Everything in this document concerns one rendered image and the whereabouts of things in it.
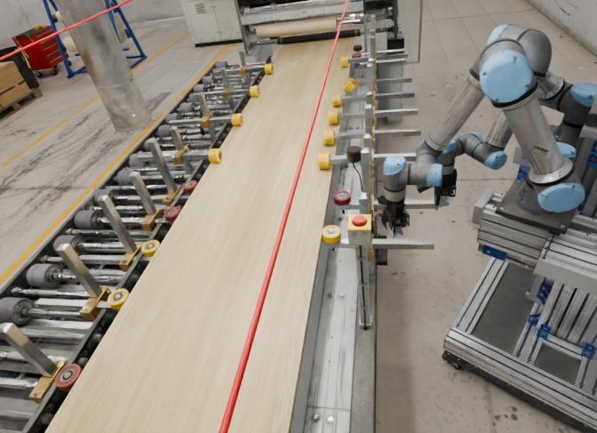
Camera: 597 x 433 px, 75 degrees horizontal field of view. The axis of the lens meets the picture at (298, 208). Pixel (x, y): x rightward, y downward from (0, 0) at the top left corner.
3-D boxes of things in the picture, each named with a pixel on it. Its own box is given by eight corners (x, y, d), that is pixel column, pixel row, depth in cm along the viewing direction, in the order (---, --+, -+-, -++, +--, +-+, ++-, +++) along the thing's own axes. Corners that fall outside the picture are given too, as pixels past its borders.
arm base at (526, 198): (568, 196, 138) (577, 173, 132) (557, 220, 130) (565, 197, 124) (522, 185, 147) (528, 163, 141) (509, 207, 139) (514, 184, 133)
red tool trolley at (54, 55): (74, 64, 828) (53, 23, 778) (55, 76, 769) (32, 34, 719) (53, 67, 834) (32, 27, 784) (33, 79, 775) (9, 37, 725)
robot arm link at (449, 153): (464, 139, 152) (446, 145, 150) (460, 162, 159) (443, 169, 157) (449, 131, 158) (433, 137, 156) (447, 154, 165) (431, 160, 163)
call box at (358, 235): (371, 232, 124) (371, 213, 119) (371, 247, 118) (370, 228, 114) (350, 232, 125) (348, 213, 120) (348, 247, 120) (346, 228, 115)
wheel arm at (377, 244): (433, 245, 160) (433, 237, 158) (433, 251, 158) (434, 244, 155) (329, 244, 170) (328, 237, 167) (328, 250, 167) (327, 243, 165)
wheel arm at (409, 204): (433, 205, 178) (433, 198, 176) (433, 210, 176) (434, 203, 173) (338, 206, 188) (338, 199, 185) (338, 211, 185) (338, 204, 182)
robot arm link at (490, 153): (575, 38, 127) (505, 172, 151) (545, 32, 135) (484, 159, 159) (553, 32, 122) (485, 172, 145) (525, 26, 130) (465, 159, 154)
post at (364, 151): (372, 231, 189) (369, 146, 160) (372, 236, 186) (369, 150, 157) (365, 231, 190) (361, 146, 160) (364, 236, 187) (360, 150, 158)
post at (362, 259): (371, 318, 150) (368, 233, 123) (371, 329, 147) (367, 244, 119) (360, 317, 151) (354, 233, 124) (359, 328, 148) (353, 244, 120)
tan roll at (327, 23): (392, 21, 369) (392, 7, 361) (392, 25, 360) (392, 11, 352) (250, 37, 400) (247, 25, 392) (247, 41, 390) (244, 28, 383)
